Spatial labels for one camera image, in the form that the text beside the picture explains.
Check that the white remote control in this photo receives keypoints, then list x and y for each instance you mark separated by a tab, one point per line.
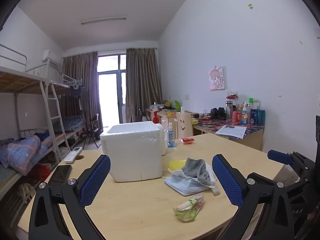
73	154

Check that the green plastic packet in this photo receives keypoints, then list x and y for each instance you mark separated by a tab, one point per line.
188	211

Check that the yellow sponge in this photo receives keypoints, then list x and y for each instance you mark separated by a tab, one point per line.
176	164

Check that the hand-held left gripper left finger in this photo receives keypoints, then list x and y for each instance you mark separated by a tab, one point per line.
96	180

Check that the yellow bowl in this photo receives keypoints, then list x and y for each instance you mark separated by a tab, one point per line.
195	121

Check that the black folding chair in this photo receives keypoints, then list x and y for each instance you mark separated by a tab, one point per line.
92	131

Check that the dark blue clothes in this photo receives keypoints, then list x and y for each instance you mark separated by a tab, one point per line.
41	136

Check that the beige cloth bundle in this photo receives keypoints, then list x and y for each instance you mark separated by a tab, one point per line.
25	193

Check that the ceiling tube light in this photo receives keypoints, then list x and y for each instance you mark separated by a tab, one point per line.
103	20

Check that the white bottle with red pump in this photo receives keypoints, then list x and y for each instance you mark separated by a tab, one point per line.
156	117

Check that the blue spray bottle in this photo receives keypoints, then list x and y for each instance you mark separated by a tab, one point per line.
171	140

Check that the glass balcony door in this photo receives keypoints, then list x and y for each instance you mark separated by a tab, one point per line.
110	92

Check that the white air conditioner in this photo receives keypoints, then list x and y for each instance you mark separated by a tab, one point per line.
51	57

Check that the printed paper sheet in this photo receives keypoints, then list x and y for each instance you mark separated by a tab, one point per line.
231	131

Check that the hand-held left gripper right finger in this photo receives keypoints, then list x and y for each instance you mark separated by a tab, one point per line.
227	180

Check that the printed desk mat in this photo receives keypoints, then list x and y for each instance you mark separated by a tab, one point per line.
207	125

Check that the red snack packet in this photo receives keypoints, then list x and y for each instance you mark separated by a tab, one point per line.
187	140

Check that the green standing packet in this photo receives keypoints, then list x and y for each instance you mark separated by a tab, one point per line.
177	105

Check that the blue face mask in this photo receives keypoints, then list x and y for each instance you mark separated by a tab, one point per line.
182	186

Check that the wooden smiley chair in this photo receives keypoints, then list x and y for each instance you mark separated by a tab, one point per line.
183	126

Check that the yellow kettle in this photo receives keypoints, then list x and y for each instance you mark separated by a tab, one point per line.
167	104

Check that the white foam box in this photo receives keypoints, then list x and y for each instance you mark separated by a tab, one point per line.
132	155

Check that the wooden desk with drawers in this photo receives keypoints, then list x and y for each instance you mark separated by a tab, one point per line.
162	118

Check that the brown curtain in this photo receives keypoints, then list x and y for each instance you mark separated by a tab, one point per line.
142	80
80	85

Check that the row of toiletry bottles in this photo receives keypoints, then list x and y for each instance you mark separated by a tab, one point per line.
252	117

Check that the pink cartoon wall poster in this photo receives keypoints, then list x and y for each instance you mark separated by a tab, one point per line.
217	78

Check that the black headphones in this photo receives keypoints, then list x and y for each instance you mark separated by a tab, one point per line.
217	112

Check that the crumpled blue plaid quilt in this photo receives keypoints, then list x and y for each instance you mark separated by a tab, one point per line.
25	152

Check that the white tissue paper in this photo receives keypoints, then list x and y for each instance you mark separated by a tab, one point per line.
212	177

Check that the white bed ladder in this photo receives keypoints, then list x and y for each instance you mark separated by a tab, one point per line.
56	117

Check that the black phone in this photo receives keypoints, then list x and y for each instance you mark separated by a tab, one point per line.
60	175

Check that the folded blue plaid quilt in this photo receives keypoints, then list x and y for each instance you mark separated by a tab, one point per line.
72	123

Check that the red bag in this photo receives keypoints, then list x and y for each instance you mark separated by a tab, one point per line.
41	172

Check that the white metal bunk bed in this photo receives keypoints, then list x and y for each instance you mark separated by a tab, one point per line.
25	80

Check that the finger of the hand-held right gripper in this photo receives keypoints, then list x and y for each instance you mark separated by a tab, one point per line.
278	155

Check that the grey sock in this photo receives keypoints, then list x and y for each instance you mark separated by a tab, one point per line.
195	170

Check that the yellow flat box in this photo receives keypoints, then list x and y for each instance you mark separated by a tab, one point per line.
171	114

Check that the dark hanging clothes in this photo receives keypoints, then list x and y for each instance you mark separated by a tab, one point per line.
75	95

